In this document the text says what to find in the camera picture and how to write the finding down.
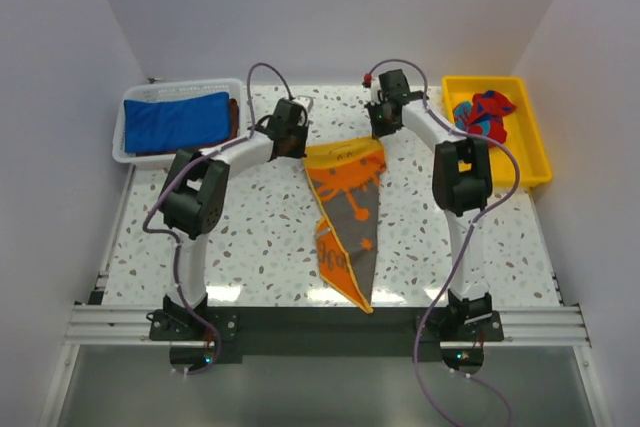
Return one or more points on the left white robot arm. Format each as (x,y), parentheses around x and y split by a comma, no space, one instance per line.
(192,203)

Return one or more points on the yellow plastic bin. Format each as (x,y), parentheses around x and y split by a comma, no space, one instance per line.
(523,137)

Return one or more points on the brown towel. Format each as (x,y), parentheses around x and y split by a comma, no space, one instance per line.
(234,117)

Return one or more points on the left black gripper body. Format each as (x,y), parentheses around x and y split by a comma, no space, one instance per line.
(298,137)

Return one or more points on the white plastic laundry basket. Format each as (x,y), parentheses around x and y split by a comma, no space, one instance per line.
(166,92)

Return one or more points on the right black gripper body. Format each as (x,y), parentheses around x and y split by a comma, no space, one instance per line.
(380,121)

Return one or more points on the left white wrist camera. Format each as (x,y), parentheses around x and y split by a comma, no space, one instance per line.
(307,102)

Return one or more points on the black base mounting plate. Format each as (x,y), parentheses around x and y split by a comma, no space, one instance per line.
(226,335)

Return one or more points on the orange cloth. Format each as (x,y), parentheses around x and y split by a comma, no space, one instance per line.
(344,178)

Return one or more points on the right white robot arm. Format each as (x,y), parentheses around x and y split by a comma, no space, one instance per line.
(461,187)

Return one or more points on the red and blue cloth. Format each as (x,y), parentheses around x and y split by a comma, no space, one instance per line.
(484,115)

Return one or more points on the blue towel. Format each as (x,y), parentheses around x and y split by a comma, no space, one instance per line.
(175,122)

